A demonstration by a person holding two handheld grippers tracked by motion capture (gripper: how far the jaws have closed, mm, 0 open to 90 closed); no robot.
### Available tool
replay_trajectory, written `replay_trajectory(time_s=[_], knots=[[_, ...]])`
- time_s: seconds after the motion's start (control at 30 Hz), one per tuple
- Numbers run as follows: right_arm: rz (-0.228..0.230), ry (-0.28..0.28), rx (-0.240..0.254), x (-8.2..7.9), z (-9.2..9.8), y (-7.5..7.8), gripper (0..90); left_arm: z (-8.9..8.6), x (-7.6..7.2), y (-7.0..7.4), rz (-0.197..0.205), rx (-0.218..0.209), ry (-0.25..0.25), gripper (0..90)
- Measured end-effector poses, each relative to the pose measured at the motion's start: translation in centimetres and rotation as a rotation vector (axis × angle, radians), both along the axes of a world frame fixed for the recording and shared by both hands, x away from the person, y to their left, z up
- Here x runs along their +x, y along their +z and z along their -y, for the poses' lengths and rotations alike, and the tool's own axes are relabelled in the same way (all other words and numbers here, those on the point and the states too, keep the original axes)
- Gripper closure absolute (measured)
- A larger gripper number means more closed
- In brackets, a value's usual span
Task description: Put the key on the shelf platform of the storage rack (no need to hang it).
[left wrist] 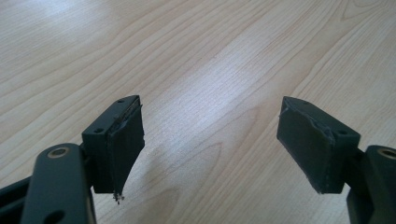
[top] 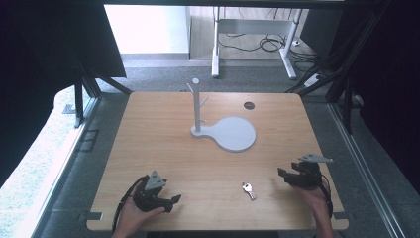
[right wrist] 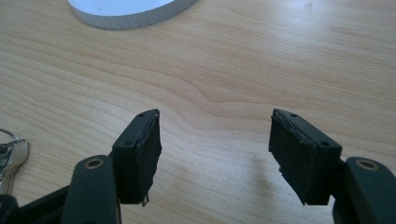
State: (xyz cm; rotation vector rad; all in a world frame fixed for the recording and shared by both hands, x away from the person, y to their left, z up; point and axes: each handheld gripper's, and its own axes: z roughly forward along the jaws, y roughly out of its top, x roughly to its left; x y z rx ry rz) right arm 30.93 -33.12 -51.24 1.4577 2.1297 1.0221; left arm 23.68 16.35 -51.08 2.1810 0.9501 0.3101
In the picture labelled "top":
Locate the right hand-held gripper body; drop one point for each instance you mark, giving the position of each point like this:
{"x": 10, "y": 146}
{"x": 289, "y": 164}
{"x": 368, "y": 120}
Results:
{"x": 308, "y": 173}

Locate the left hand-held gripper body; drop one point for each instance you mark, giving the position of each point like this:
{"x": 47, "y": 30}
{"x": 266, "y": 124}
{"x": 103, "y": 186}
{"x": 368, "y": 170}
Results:
{"x": 150, "y": 198}

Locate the silver key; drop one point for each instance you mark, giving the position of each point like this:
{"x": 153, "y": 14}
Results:
{"x": 249, "y": 191}

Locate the grey key holder stand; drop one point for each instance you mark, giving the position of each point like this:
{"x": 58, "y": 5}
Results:
{"x": 228, "y": 132}

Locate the person's left hand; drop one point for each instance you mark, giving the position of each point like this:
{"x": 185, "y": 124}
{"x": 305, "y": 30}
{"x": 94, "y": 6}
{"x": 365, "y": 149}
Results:
{"x": 133, "y": 216}

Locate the person's right hand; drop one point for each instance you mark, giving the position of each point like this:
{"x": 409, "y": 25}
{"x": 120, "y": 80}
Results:
{"x": 312, "y": 198}

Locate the white power strip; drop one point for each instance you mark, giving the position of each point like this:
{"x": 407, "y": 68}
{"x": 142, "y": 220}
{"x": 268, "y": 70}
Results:
{"x": 312, "y": 80}

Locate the black curtain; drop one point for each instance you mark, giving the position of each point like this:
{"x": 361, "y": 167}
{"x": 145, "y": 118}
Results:
{"x": 386, "y": 82}
{"x": 39, "y": 66}

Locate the black metal frame stand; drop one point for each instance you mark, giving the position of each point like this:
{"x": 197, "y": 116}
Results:
{"x": 343, "y": 76}
{"x": 89, "y": 89}

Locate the white desk frame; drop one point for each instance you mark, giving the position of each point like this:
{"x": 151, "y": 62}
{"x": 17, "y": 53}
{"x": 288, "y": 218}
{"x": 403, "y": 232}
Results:
{"x": 254, "y": 26}

